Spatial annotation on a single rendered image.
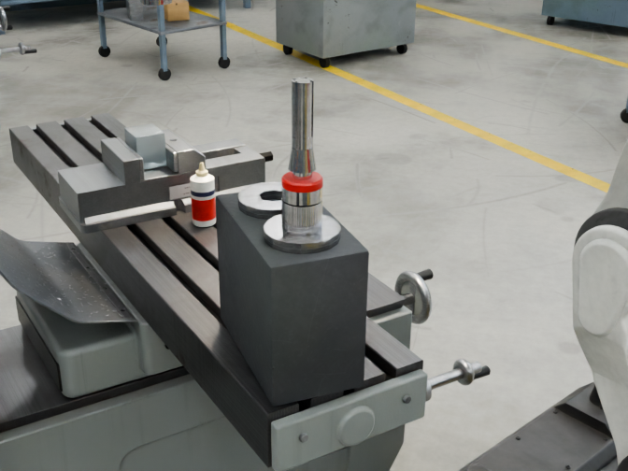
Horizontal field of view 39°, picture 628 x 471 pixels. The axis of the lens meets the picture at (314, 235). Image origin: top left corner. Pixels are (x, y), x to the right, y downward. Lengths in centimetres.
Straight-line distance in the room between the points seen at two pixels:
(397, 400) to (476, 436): 141
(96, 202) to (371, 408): 63
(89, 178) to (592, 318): 85
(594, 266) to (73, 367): 78
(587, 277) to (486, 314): 188
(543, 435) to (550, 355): 135
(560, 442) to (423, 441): 96
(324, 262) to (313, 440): 23
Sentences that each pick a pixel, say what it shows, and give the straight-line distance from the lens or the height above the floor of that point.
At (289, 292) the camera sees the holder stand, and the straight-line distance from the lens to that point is 100.
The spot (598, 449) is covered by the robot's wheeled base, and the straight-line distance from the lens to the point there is 160.
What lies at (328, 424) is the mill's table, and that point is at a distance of 110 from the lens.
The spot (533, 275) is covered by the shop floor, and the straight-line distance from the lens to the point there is 341.
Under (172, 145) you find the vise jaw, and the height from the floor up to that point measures 102.
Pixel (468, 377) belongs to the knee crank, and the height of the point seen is 50.
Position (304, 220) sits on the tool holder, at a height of 113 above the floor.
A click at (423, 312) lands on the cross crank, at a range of 189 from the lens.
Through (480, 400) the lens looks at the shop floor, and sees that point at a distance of 269.
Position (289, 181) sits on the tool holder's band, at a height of 117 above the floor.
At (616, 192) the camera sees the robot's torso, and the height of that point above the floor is 110.
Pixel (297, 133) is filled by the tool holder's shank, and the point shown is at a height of 123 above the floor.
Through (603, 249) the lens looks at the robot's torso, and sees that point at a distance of 122.
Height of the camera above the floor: 155
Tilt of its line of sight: 25 degrees down
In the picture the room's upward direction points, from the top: 1 degrees clockwise
